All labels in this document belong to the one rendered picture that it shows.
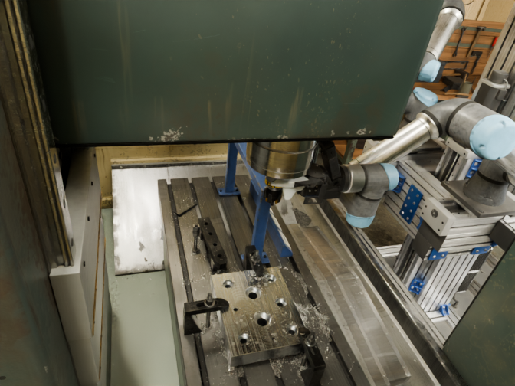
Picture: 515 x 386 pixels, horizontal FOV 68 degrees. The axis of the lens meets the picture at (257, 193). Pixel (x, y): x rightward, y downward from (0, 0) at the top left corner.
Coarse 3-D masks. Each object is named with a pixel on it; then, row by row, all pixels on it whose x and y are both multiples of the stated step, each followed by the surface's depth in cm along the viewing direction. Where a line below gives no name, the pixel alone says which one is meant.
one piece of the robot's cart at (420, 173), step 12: (408, 168) 181; (420, 168) 182; (432, 168) 184; (408, 180) 181; (420, 180) 174; (432, 180) 174; (432, 192) 167; (444, 192) 167; (384, 204) 200; (396, 204) 192; (420, 204) 175; (396, 216) 191; (408, 228) 185
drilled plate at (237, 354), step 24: (216, 288) 118; (240, 288) 119; (264, 288) 120; (240, 312) 112; (264, 312) 113; (288, 312) 114; (240, 336) 107; (264, 336) 106; (288, 336) 107; (240, 360) 102
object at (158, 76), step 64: (64, 0) 50; (128, 0) 52; (192, 0) 55; (256, 0) 57; (320, 0) 60; (384, 0) 62; (64, 64) 55; (128, 64) 57; (192, 64) 60; (256, 64) 63; (320, 64) 66; (384, 64) 69; (64, 128) 60; (128, 128) 63; (192, 128) 66; (256, 128) 70; (320, 128) 74; (384, 128) 78
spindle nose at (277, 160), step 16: (256, 144) 83; (272, 144) 80; (288, 144) 79; (304, 144) 80; (256, 160) 84; (272, 160) 82; (288, 160) 82; (304, 160) 83; (272, 176) 84; (288, 176) 84
